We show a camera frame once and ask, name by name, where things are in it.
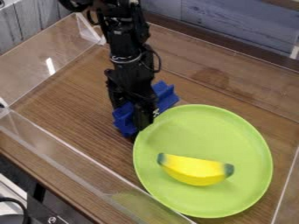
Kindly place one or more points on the clear acrylic enclosure wall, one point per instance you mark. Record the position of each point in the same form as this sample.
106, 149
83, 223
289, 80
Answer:
215, 71

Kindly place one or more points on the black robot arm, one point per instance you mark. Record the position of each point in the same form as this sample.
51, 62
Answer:
126, 30

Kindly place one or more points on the black device with knob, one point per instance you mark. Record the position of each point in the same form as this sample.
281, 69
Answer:
15, 213

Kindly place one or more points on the yellow toy banana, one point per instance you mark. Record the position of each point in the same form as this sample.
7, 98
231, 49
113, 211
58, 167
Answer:
197, 172

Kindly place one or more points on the blue plastic block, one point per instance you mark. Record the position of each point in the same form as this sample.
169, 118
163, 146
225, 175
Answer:
123, 114

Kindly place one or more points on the green round plate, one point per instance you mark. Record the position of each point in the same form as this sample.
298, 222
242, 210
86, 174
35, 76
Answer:
210, 133

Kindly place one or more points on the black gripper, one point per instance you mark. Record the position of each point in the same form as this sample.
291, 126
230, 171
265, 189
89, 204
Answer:
130, 85

